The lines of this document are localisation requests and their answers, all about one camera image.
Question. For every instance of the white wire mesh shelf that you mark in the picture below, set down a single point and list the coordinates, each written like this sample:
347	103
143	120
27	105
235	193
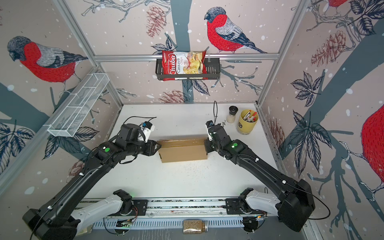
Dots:
71	118

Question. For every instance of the black wall basket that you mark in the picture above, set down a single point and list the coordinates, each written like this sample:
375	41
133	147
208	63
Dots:
212	65

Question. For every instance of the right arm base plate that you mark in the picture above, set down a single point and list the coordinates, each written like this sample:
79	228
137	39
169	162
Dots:
235	206

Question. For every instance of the red cassava chips bag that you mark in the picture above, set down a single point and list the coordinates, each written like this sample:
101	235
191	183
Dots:
183	63

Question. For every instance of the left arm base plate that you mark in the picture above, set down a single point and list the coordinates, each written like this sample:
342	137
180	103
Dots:
134	208

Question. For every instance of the brown cardboard box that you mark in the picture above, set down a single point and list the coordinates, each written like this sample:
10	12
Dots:
182	150

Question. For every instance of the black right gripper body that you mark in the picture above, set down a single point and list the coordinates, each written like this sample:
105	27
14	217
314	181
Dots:
209	147

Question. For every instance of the black lid spice shaker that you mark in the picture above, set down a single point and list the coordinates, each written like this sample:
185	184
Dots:
231	117

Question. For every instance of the yellow pen cup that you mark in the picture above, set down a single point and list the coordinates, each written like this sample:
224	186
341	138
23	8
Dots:
247	121

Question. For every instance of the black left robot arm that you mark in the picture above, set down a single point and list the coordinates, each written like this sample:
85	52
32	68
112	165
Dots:
58	219

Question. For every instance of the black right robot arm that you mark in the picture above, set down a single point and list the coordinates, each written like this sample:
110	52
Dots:
295	200

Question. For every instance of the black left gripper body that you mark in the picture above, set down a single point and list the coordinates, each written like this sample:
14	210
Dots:
141	146

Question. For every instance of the brown grain glass jar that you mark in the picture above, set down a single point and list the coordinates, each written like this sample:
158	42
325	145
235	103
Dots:
194	227

